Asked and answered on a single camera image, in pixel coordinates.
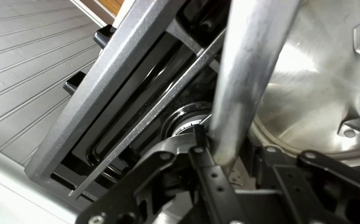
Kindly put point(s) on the black stove knob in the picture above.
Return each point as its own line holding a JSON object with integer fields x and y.
{"x": 74, "y": 82}
{"x": 103, "y": 35}

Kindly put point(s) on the black gas stove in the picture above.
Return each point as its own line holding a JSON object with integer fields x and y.
{"x": 104, "y": 82}

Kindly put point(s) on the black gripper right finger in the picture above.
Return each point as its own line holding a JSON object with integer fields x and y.
{"x": 295, "y": 187}

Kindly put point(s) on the stainless steel saucepan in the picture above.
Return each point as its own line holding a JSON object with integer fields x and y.
{"x": 249, "y": 62}

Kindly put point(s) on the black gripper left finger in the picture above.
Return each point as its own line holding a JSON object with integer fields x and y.
{"x": 151, "y": 159}

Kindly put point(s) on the stainless steel pot lid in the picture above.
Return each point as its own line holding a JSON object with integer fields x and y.
{"x": 311, "y": 82}

